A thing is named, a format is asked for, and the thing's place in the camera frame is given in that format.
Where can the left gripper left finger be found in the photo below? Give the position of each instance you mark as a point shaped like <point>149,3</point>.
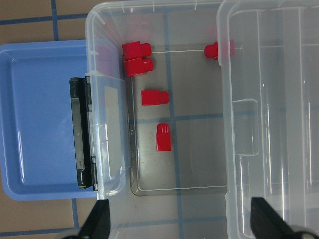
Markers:
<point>98,223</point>

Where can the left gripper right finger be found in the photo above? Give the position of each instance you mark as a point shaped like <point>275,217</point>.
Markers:
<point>266,223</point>

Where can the red block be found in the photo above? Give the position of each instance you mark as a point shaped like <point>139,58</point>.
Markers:
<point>138,66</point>
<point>211,51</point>
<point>136,49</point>
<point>163,138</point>
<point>154,97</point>

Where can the clear plastic box lid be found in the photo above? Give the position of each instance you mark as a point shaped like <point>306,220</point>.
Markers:
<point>269,57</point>

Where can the clear plastic storage box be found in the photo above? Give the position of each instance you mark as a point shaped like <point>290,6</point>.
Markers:
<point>178,194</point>

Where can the blue plastic tray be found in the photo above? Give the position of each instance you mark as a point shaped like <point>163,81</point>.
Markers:
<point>37,158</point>

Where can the black box latch handle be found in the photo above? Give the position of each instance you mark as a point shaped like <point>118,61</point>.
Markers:
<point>81,106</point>

